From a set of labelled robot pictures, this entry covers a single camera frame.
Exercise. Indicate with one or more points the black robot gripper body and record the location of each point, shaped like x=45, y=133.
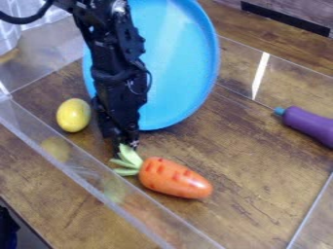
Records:
x=120, y=95

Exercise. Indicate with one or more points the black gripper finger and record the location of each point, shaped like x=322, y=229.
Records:
x=126, y=137

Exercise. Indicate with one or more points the yellow toy lemon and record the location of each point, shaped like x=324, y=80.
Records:
x=73, y=115

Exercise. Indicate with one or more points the blue plastic plate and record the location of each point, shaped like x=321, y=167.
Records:
x=180, y=58

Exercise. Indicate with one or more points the orange toy carrot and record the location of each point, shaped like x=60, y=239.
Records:
x=162, y=175

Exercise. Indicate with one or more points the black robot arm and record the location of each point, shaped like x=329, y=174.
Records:
x=110, y=35

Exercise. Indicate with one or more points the purple toy eggplant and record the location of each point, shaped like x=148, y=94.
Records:
x=308, y=123

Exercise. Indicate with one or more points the clear acrylic barrier wall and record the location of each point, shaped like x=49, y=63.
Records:
x=166, y=228

